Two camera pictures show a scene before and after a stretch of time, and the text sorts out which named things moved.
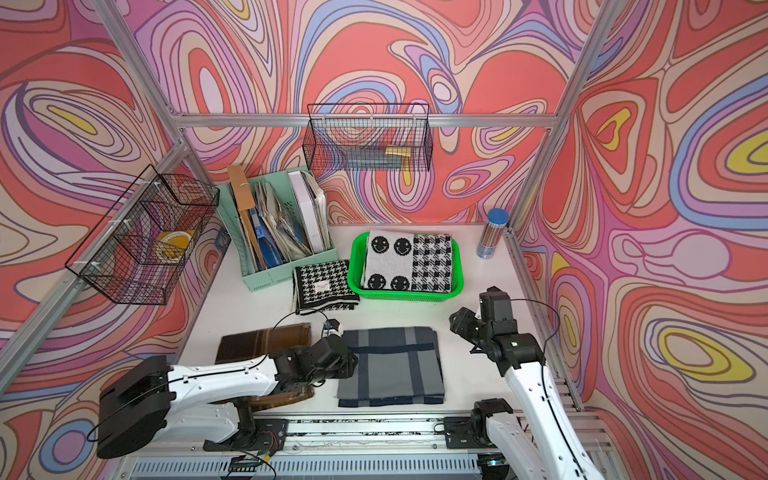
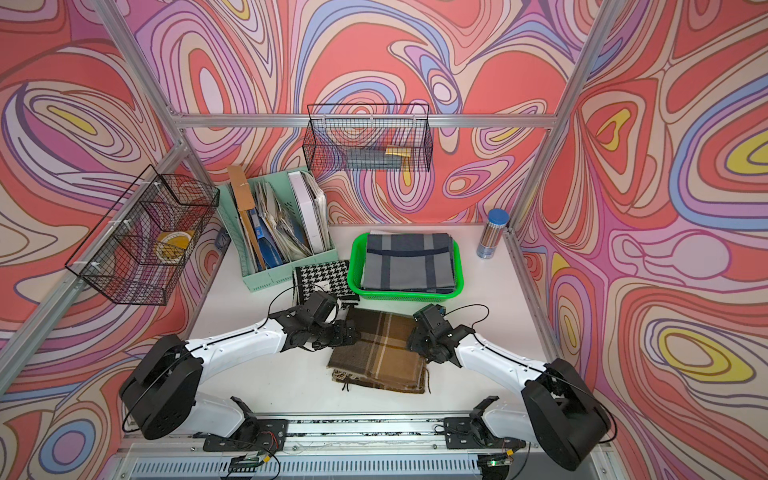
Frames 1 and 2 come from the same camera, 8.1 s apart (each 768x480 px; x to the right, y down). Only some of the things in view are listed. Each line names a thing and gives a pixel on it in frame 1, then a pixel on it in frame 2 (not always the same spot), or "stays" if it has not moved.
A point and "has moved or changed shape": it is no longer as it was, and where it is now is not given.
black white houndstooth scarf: x=322 y=287 stays
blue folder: x=268 y=250 stays
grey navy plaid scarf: x=396 y=366 to x=409 y=262
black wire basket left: x=141 y=249 stays
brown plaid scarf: x=252 y=345 has moved or changed shape
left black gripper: x=348 y=365 to x=341 y=338
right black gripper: x=460 y=326 to x=415 y=343
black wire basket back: x=368 y=137 stays
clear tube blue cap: x=492 y=231 stays
